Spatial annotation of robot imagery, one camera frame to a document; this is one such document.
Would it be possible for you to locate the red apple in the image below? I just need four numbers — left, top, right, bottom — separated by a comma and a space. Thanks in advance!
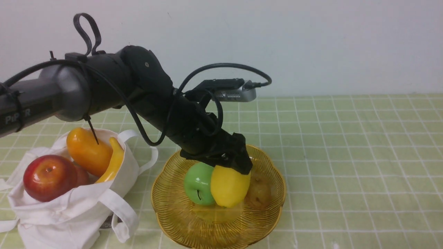
22, 154, 78, 202

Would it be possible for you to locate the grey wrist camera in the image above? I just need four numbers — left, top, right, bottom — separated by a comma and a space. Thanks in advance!
185, 78, 257, 102

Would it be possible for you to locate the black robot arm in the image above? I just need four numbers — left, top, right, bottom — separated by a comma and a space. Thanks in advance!
1, 46, 253, 175

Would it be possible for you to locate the yellow lemon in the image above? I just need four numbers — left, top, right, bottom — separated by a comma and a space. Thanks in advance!
210, 165, 251, 208

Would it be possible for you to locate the green apple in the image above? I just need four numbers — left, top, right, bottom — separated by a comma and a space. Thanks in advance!
183, 162, 215, 205

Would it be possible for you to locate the green checkered tablecloth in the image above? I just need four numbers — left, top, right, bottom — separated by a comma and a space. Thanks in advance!
0, 94, 443, 249

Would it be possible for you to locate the amber glass fruit plate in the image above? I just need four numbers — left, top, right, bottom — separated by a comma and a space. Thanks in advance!
151, 145, 287, 249

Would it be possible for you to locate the orange mango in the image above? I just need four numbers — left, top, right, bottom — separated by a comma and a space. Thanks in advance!
66, 127, 112, 177

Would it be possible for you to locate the white cloth tote bag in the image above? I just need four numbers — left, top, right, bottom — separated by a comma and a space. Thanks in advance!
1, 129, 159, 249

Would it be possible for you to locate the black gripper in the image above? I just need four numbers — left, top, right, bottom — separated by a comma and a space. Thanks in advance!
180, 130, 253, 175

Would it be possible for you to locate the brown kiwi fruit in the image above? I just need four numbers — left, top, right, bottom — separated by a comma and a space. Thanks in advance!
245, 176, 272, 210

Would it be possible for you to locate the yellow banana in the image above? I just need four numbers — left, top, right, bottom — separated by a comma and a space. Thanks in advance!
95, 137, 125, 183

